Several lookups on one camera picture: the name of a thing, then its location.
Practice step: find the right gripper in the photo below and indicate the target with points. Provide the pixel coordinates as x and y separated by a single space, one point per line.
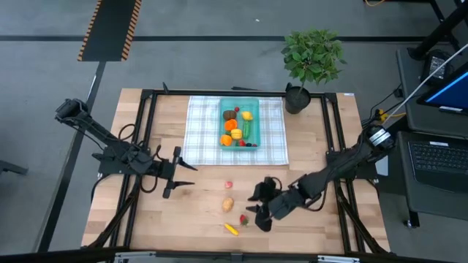
285 204

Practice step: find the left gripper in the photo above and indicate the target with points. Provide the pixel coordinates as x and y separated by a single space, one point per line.
170 170

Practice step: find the red strawberry with leafy stem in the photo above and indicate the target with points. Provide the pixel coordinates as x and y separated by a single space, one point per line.
243 219

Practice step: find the small pink toy fruit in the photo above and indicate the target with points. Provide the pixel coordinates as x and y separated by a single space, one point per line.
228 184

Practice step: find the yellow banana toy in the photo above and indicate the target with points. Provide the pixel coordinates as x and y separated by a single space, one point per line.
231 229

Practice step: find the orange toy with green leaf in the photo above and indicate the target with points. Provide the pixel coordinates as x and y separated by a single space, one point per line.
226 140

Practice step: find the orange segmented tangerine toy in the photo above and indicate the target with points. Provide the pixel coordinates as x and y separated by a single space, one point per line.
230 125

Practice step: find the green pea pod toy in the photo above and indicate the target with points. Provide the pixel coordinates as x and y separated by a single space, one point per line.
246 129

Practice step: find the brown kiwi toy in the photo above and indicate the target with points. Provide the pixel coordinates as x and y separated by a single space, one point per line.
229 115

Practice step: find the yellow lemon toy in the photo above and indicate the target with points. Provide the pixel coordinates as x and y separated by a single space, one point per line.
247 115

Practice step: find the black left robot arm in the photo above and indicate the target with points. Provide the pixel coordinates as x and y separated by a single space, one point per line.
97 132

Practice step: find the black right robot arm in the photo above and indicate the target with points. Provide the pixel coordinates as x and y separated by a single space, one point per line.
340 168

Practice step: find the teal translucent tupperware container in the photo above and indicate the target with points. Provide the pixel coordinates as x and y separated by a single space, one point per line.
253 104

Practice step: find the tan potato toy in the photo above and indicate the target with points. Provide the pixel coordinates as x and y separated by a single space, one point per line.
227 204

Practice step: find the white plaid cloth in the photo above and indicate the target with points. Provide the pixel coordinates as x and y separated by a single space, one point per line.
201 128

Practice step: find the yellow plug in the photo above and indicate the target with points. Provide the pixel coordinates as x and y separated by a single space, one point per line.
382 116

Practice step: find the potted green plant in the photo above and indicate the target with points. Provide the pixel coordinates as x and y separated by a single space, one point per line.
311 55

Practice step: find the black hazard-striped floor ramp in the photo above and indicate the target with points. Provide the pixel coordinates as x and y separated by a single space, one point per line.
109 29

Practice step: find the grey chair leg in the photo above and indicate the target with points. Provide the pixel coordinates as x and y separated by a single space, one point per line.
11 168

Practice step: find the laptop computer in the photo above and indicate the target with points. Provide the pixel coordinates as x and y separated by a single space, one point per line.
411 113

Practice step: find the black laptop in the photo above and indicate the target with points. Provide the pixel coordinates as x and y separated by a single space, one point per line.
438 157

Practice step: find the monitor with blue screen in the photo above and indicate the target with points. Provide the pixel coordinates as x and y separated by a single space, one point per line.
449 93

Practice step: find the black power adapter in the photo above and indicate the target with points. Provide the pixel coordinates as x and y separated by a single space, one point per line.
437 67

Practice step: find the black stand leg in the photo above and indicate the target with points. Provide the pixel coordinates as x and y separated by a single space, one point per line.
438 33

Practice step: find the black aluminium table frame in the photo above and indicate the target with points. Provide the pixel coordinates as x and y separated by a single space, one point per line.
172 92

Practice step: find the black frame corner piece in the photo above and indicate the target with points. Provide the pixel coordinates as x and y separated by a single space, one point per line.
165 87

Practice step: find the silver aluminium bracket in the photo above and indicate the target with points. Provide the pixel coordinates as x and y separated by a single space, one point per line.
338 259
135 256

